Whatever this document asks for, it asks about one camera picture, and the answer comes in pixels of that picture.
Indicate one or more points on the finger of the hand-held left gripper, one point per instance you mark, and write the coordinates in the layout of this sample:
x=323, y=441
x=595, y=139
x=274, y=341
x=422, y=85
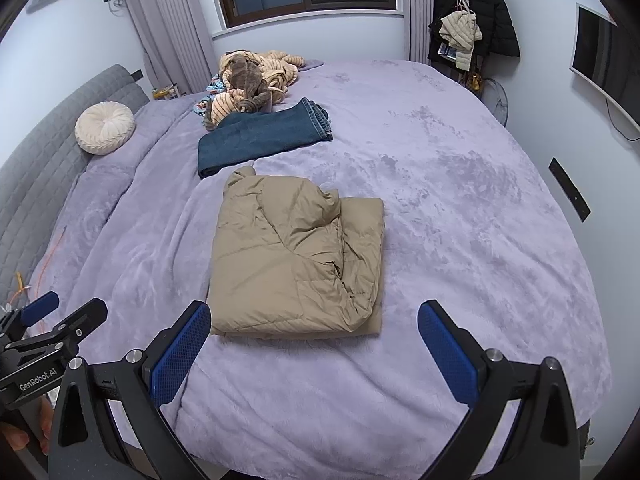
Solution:
x=42, y=305
x=85, y=317

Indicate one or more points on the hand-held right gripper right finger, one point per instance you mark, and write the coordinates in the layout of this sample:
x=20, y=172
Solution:
x=447, y=355

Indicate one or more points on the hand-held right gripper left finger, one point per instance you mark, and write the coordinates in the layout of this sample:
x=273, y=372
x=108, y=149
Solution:
x=182, y=355

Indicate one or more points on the beige puffer jacket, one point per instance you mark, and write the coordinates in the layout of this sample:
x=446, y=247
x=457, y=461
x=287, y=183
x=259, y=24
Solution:
x=280, y=260

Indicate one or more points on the person's left hand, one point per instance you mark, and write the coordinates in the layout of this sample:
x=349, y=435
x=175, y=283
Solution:
x=17, y=440

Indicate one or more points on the grey quilted headboard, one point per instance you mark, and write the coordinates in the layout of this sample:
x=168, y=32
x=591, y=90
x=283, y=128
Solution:
x=45, y=160

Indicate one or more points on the lilac plush blanket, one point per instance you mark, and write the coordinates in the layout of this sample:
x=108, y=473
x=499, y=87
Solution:
x=450, y=210

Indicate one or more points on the round cream pillow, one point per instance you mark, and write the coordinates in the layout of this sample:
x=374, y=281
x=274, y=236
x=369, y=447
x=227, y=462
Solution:
x=105, y=127

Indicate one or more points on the folded blue jeans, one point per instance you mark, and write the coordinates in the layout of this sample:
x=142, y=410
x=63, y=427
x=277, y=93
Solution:
x=250, y=140

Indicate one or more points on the yellow bedside clutter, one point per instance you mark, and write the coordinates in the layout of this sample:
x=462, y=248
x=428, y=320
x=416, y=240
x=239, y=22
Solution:
x=166, y=92

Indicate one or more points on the colourful patterned cloth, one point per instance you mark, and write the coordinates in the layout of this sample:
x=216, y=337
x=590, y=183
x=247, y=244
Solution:
x=209, y=92

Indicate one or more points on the standing fan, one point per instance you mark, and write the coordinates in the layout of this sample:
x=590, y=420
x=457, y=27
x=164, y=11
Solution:
x=497, y=100

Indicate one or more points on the brown patterned bag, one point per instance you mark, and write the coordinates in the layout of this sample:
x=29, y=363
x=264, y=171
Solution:
x=473, y=81

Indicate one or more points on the brown plush garment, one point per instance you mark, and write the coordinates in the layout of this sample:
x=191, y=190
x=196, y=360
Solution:
x=247, y=77

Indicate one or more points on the small printed bag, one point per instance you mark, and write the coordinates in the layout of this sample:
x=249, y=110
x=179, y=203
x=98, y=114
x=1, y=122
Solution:
x=446, y=51

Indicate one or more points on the beige striped garment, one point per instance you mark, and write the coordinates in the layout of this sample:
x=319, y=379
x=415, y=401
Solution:
x=280, y=67

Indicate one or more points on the grey pleated curtain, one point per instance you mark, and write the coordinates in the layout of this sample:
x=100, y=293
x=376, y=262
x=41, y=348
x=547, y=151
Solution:
x=170, y=20
x=420, y=10

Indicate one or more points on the beige hanging puffer vest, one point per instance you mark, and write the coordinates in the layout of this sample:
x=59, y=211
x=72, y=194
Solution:
x=462, y=35

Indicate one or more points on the hanging coats on rack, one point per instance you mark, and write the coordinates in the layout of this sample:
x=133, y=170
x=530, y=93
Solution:
x=495, y=20

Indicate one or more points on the black wall strip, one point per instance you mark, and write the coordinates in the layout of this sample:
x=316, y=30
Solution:
x=570, y=190

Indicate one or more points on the black wall socket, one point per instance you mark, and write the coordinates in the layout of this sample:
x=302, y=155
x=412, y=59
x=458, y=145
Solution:
x=137, y=74

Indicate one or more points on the wall mounted television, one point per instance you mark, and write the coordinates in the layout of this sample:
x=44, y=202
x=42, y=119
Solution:
x=600, y=50

